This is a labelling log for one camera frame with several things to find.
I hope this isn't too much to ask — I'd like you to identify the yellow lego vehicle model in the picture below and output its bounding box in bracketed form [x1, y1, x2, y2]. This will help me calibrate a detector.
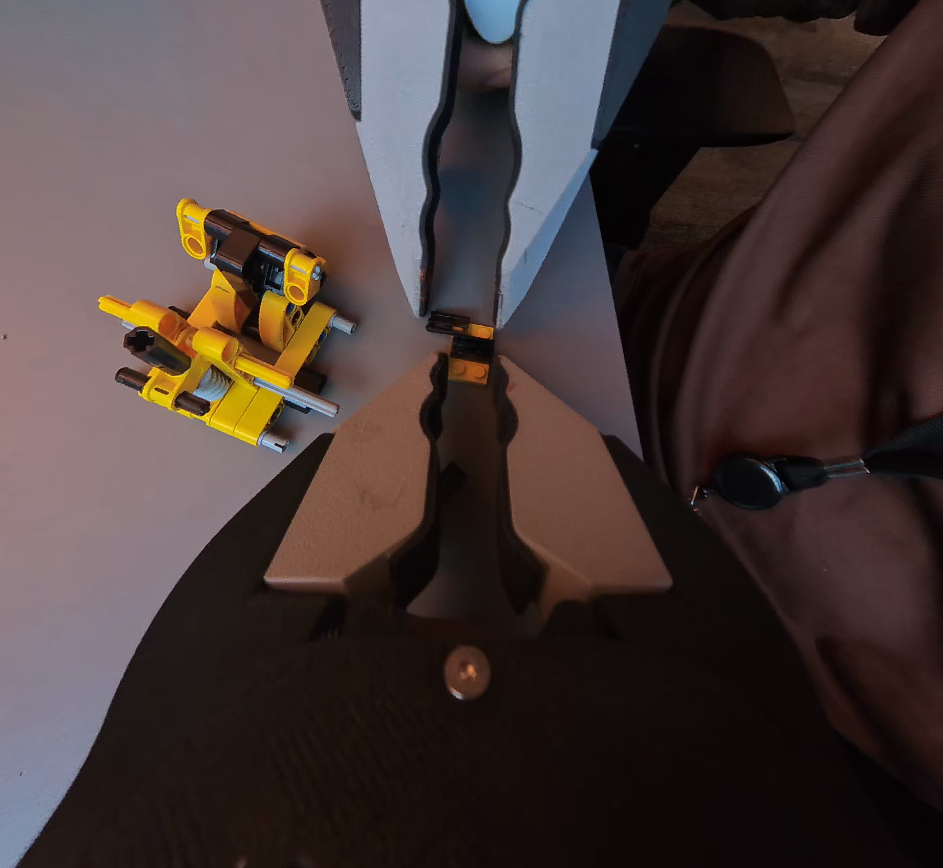
[98, 197, 360, 455]

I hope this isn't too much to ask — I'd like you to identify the person's brown shirt torso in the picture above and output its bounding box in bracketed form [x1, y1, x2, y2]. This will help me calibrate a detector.
[613, 0, 943, 817]

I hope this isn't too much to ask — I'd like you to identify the person's right hand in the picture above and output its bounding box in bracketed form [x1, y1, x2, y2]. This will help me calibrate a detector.
[458, 43, 514, 94]

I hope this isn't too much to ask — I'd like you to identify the black office chair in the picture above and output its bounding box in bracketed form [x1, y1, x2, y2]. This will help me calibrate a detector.
[589, 24, 797, 250]

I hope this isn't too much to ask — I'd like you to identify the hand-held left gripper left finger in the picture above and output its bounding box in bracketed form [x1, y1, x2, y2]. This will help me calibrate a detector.
[264, 352, 467, 610]

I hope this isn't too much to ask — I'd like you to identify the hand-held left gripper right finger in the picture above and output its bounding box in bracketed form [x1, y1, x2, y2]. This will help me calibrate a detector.
[491, 356, 673, 616]

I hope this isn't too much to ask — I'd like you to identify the black lanyard strap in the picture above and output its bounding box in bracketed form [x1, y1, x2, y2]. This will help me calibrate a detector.
[862, 415, 943, 478]

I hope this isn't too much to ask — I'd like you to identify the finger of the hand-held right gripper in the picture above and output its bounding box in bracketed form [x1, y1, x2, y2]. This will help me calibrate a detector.
[357, 0, 467, 318]
[494, 0, 632, 331]

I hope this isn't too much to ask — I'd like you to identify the black badge reel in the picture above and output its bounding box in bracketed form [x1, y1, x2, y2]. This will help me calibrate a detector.
[693, 451, 866, 511]

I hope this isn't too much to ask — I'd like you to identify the yellow black lego brick assembly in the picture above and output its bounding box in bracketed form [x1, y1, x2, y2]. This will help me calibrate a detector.
[446, 323, 496, 389]

